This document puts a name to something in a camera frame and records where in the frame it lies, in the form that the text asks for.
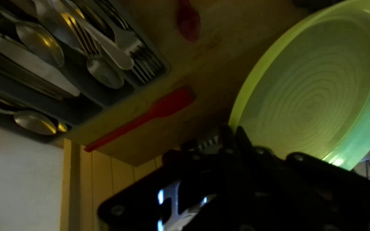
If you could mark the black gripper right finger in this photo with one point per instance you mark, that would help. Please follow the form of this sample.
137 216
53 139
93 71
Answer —
250 152

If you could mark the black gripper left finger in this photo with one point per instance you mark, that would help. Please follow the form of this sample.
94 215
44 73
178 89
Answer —
211 146

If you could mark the yellow-green plastic plate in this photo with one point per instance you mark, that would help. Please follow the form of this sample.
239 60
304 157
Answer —
314 85

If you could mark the red silicone spatula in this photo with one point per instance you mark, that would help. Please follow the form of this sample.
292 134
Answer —
167 105

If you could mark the silver fork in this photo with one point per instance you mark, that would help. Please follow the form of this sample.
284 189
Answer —
128 39
121 58

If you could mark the grey cutlery tray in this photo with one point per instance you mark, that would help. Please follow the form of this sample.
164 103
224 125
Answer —
87 107

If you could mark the large silver spoon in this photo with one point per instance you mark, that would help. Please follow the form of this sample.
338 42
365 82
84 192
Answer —
42 46

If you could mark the silver table knife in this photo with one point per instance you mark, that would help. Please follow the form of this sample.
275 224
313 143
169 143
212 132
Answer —
31 65

